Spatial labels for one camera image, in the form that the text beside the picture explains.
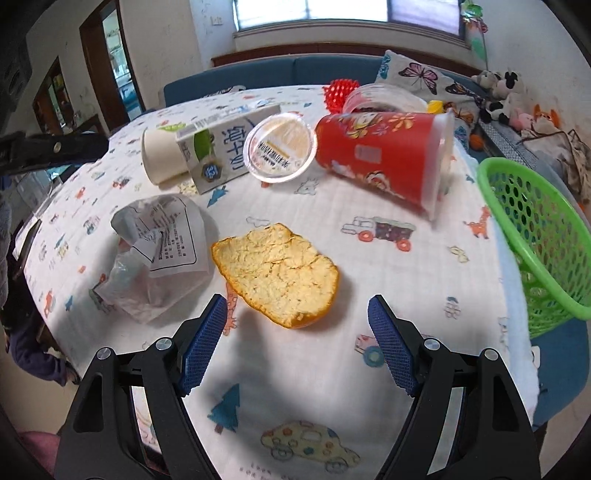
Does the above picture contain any blue sofa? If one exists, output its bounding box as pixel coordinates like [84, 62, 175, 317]
[161, 55, 485, 109]

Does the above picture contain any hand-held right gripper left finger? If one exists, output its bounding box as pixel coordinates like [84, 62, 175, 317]
[54, 293, 229, 480]

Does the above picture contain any brown wooden door frame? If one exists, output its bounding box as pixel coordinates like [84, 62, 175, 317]
[78, 0, 153, 134]

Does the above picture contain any black and white plush toy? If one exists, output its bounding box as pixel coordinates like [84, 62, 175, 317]
[480, 69, 525, 125]

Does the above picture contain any clear plastic bowl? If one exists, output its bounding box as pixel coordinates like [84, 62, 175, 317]
[342, 83, 426, 115]

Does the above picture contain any window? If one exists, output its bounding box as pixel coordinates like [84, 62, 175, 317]
[233, 0, 467, 35]

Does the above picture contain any white and green milk carton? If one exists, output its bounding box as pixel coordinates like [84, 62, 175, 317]
[175, 104, 282, 195]

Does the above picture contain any crumpled printed plastic bag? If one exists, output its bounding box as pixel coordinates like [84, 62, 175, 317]
[92, 194, 215, 324]

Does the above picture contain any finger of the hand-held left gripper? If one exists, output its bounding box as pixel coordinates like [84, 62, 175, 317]
[0, 130, 109, 176]

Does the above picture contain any red printed plastic cup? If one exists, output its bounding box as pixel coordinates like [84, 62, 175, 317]
[314, 111, 455, 222]

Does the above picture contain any large butterfly print pillow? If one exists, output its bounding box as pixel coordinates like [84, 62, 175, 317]
[374, 48, 485, 127]

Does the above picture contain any beige printed cloth bag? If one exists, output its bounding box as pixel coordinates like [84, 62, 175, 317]
[522, 129, 591, 204]

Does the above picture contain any clear round plastic lid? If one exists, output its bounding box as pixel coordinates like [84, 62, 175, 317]
[242, 112, 318, 184]

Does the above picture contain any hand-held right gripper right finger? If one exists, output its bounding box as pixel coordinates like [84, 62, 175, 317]
[367, 294, 542, 480]

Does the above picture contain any white paper cup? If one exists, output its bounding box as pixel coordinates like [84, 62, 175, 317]
[141, 127, 195, 188]

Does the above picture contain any printed blanket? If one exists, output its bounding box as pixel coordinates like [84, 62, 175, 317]
[23, 85, 541, 480]

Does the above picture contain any red plastic mesh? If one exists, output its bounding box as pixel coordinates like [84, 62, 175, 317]
[323, 78, 361, 114]

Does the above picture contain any green plastic basket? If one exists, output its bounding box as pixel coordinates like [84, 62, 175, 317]
[476, 157, 591, 340]

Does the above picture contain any orange peel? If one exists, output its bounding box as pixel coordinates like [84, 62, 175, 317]
[211, 223, 340, 329]

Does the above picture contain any orange fox plush toy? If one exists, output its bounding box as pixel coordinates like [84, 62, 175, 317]
[531, 105, 561, 134]

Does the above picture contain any colourful pinwheel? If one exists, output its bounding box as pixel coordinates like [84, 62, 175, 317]
[462, 0, 488, 33]

